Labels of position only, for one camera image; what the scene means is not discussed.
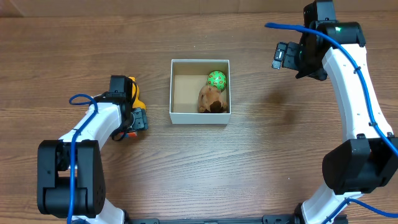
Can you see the white cardboard box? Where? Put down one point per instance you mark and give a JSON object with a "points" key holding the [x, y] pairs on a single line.
{"points": [[187, 77]]}

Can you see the yellow rubber whale toy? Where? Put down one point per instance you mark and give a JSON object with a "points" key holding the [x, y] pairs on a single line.
{"points": [[136, 102]]}

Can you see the green number ball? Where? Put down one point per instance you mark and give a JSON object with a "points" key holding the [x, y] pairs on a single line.
{"points": [[217, 79]]}

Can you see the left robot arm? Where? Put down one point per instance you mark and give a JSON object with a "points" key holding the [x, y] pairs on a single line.
{"points": [[70, 177]]}

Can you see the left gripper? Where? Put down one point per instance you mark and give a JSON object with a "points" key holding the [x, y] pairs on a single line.
{"points": [[140, 119]]}

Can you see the colourful puzzle cube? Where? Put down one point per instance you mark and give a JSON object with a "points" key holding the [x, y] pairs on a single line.
{"points": [[131, 134]]}

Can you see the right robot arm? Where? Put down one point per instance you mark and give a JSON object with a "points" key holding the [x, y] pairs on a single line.
{"points": [[367, 157]]}

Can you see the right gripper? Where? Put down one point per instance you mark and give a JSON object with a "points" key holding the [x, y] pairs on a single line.
{"points": [[290, 56]]}

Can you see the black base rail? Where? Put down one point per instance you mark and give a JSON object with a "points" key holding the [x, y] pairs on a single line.
{"points": [[205, 221]]}

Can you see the brown plush capybara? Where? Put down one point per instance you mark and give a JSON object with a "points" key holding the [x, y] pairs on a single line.
{"points": [[211, 101]]}

